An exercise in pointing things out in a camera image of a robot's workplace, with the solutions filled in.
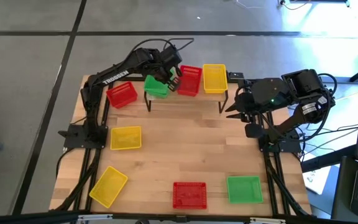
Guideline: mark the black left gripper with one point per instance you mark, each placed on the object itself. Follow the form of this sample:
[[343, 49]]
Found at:
[[166, 71]]

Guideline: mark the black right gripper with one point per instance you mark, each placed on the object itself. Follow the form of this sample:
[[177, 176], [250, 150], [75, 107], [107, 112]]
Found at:
[[259, 96]]

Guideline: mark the green plastic mesh basket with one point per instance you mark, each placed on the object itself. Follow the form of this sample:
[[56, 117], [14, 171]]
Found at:
[[244, 189], [155, 90]]

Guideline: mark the red plastic mesh basket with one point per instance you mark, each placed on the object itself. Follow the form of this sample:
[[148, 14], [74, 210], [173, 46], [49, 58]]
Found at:
[[189, 195], [190, 82], [121, 95]]

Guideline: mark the yellow plastic mesh basket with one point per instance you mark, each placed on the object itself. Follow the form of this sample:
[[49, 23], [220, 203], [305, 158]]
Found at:
[[215, 79], [108, 186], [125, 137]]

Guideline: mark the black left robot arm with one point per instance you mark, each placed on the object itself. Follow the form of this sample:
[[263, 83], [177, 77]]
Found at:
[[113, 76]]

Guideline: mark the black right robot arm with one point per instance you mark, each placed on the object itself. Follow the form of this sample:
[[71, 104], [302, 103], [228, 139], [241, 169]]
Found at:
[[303, 82]]

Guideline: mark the wooden shelf with black legs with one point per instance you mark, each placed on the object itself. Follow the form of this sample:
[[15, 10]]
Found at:
[[207, 97]]

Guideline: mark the small black box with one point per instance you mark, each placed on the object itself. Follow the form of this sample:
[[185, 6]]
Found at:
[[236, 75]]

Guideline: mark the black diagonal table beam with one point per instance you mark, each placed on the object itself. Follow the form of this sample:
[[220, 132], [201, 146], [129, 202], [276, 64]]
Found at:
[[322, 160]]

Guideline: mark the white paper sheet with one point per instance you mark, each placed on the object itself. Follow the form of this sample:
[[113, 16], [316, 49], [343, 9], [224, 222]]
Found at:
[[317, 182]]

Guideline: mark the black stand foot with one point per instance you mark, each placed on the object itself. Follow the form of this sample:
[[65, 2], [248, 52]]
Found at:
[[343, 80]]

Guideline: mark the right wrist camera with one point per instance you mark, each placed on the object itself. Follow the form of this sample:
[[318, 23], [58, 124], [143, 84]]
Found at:
[[253, 130]]

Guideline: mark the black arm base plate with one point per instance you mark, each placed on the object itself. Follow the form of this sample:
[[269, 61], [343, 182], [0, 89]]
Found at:
[[291, 146], [73, 140]]

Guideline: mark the black aluminium table frame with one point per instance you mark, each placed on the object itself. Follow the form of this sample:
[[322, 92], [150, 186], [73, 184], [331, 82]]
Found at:
[[271, 193]]

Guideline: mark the silver frame bracket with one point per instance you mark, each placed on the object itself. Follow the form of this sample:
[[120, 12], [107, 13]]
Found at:
[[95, 216], [267, 220]]

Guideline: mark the table-level camera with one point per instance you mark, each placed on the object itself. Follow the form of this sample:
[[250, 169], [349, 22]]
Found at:
[[181, 219]]

